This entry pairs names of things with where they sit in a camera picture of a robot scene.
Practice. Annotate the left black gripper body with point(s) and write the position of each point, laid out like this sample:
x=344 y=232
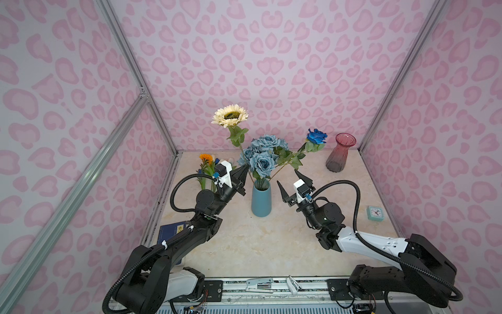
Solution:
x=235 y=182

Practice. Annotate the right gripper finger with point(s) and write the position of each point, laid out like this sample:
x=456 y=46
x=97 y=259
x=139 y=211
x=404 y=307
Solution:
x=286 y=198
x=304 y=178

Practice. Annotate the teal ceramic vase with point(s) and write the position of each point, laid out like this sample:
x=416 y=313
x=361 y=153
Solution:
x=261 y=198

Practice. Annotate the dusty blue rose bouquet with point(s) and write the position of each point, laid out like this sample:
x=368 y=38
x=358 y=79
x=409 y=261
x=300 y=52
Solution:
x=264 y=155

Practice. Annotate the orange carnation stem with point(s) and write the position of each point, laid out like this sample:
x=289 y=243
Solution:
x=206 y=167

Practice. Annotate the blue rose stem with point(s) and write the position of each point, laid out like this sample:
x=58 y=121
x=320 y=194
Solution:
x=315 y=141

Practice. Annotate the cream sunflower stem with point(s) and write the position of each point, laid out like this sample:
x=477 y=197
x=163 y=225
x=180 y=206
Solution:
x=230 y=118

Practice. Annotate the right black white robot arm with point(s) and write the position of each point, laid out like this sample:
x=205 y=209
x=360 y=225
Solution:
x=413 y=265

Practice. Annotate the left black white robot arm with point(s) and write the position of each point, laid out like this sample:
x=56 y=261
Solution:
x=144 y=283

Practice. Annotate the red glass vase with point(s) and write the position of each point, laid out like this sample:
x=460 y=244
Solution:
x=337 y=159

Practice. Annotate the small teal clock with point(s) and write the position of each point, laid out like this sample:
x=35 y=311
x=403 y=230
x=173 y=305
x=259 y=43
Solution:
x=375 y=214

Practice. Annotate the blue book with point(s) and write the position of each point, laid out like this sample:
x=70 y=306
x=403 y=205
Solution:
x=174 y=234

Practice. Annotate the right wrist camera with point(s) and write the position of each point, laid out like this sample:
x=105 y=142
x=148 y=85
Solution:
x=303 y=191

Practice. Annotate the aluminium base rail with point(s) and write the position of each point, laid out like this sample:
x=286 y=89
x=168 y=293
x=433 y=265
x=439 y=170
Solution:
x=191 y=292

